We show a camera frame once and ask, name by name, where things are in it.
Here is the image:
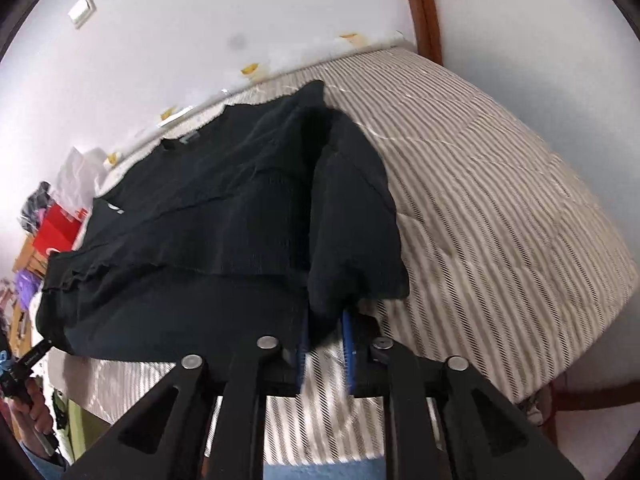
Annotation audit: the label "black sweatshirt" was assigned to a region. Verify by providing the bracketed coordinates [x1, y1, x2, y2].
[36, 79, 412, 362]

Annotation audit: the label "person's left forearm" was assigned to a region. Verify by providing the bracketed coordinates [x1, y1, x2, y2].
[22, 442, 70, 480]

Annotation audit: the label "person's left hand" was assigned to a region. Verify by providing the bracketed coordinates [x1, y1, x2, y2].
[9, 377, 60, 458]

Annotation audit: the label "wooden headboard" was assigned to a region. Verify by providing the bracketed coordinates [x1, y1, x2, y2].
[9, 242, 50, 353]

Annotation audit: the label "striped bed cover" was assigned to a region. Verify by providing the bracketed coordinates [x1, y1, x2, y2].
[50, 46, 640, 467]

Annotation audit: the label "red paper bag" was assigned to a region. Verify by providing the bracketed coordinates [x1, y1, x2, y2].
[32, 204, 85, 262]

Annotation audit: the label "brown wooden door frame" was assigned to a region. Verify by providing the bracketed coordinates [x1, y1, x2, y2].
[397, 0, 444, 67]

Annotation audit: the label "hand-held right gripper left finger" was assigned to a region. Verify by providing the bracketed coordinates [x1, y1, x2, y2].
[62, 309, 312, 480]

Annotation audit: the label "dark wooden furniture frame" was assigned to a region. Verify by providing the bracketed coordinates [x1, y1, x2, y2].
[541, 374, 618, 443]

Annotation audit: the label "white plastic bag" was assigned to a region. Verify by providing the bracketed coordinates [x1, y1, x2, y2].
[52, 146, 110, 212]

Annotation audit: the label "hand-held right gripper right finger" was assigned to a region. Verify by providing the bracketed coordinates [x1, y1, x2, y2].
[341, 309, 585, 480]

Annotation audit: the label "white light switch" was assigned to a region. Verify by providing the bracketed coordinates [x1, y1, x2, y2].
[67, 0, 97, 29]

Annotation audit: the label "purple cloth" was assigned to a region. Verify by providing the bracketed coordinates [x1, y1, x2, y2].
[12, 269, 42, 313]

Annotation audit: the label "person's blue jeans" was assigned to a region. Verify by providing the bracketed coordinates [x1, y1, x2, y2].
[263, 457, 387, 480]

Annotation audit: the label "plaid cloth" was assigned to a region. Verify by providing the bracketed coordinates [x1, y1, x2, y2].
[21, 181, 57, 235]

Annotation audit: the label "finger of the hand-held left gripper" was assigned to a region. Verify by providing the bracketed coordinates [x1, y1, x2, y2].
[21, 337, 54, 365]

